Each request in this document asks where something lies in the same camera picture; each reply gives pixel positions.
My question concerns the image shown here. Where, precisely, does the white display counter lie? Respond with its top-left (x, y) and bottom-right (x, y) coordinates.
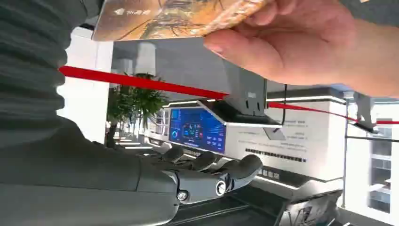
top-left (145, 87), bottom-right (347, 200)

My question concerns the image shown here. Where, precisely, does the person's hand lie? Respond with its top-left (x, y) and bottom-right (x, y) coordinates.
top-left (203, 0), bottom-right (399, 98)

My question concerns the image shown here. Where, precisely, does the grey ribbed right arm sleeve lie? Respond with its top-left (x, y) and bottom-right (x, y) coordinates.
top-left (0, 0), bottom-right (105, 147)

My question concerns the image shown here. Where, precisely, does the red barrier tape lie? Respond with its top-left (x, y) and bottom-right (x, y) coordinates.
top-left (59, 65), bottom-right (399, 125)

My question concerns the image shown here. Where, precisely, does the green potted plant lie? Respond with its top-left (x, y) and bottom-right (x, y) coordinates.
top-left (105, 73), bottom-right (169, 148)

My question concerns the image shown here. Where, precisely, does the black cable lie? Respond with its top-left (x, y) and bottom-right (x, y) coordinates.
top-left (273, 83), bottom-right (288, 134)

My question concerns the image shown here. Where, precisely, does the grey barrier post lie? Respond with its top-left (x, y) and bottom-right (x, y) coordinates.
top-left (352, 91), bottom-right (379, 134)

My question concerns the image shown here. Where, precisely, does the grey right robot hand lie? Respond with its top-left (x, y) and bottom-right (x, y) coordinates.
top-left (0, 116), bottom-right (263, 226)

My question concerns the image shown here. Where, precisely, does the blue display screen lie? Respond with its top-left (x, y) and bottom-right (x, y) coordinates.
top-left (168, 107), bottom-right (227, 155)

